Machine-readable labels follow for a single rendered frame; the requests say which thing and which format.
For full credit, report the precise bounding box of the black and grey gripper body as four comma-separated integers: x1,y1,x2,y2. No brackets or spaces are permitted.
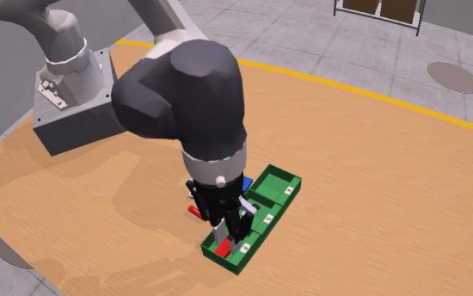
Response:
193,172,246,211

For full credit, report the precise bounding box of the red and white eraser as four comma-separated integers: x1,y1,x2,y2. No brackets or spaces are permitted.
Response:
214,238,230,258

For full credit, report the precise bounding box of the red aa battery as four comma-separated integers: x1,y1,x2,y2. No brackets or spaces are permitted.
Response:
188,206,204,221

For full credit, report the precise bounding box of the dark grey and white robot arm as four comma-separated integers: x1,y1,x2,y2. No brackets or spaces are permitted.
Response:
0,0,248,188

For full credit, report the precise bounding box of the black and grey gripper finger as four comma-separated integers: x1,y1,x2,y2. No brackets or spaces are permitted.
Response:
217,195,260,254
186,178,227,246

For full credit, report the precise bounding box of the green three-compartment bin rack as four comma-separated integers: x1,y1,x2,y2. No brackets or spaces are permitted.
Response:
200,164,302,276

